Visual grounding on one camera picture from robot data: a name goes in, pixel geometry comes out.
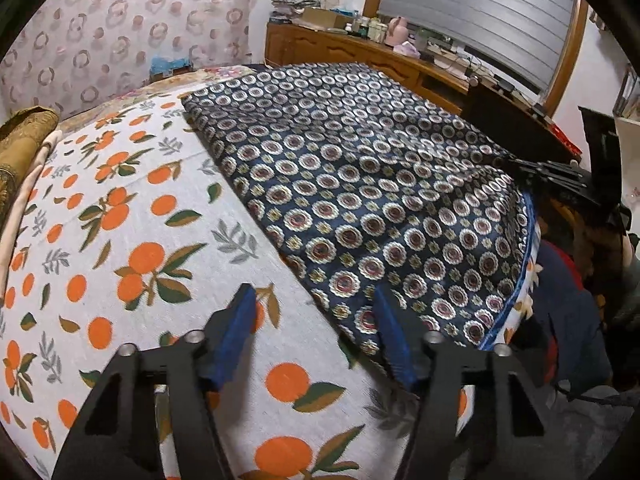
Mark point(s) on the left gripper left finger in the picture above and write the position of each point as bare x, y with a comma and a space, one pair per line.
114, 435

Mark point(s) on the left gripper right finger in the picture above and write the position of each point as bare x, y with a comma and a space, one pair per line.
476, 404

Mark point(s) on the navy patterned satin garment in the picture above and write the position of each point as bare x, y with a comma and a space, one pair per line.
359, 182

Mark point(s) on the wooden sideboard cabinet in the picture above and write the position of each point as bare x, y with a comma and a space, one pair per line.
487, 105

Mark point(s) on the grey window roller blind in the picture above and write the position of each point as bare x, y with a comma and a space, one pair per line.
536, 42

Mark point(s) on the orange fruit print sheet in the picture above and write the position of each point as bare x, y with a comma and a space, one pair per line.
132, 233

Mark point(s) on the pink tissue pack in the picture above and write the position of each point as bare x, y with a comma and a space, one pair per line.
408, 50

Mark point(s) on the cardboard box on sideboard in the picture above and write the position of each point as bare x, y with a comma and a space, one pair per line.
323, 19

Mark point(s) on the folded brown patterned cloth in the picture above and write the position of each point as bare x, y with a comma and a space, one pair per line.
21, 138

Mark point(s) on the stack of folded papers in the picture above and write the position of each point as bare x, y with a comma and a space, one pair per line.
284, 11

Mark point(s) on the floral bedspread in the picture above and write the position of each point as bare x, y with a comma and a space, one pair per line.
163, 94

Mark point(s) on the box with blue cloth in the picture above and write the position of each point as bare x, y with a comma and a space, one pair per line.
163, 68

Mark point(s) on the pink circle pattern curtain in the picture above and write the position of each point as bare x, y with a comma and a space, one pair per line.
72, 55

